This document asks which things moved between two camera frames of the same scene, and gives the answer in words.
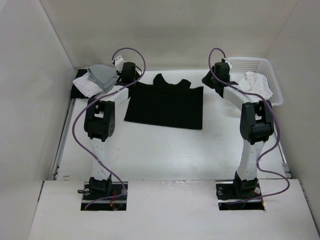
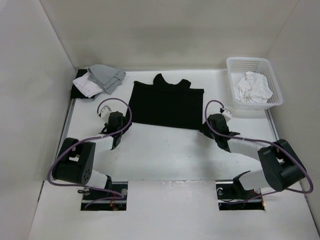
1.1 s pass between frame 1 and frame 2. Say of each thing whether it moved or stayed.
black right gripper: moved
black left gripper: moved
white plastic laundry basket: stayed
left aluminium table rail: stayed
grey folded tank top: stayed
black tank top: stayed
